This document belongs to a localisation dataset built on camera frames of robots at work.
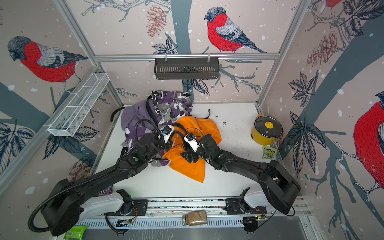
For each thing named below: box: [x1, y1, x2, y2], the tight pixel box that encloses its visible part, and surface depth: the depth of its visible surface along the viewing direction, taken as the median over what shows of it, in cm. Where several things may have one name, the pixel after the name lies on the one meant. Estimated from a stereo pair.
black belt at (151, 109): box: [146, 95, 159, 126], surface depth 109 cm
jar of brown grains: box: [182, 210, 207, 226], surface depth 68 cm
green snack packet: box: [262, 145, 278, 160], surface depth 94 cm
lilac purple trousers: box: [121, 100, 156, 129], surface depth 109 cm
